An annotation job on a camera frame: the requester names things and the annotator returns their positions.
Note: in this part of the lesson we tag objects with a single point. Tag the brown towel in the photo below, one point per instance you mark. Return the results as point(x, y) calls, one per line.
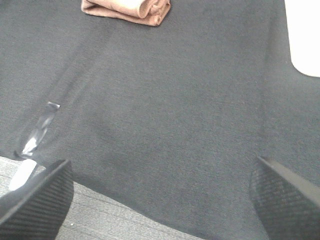
point(145, 12)

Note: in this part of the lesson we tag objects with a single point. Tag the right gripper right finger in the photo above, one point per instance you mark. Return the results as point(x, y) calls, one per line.
point(287, 205)

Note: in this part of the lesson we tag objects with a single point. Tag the white woven-pattern plastic basket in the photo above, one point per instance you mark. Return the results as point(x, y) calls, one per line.
point(303, 25)

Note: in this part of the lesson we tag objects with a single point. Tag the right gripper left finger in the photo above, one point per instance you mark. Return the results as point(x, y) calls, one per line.
point(37, 210)

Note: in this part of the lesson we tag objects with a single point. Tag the black table cloth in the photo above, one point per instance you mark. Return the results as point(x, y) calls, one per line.
point(167, 120)

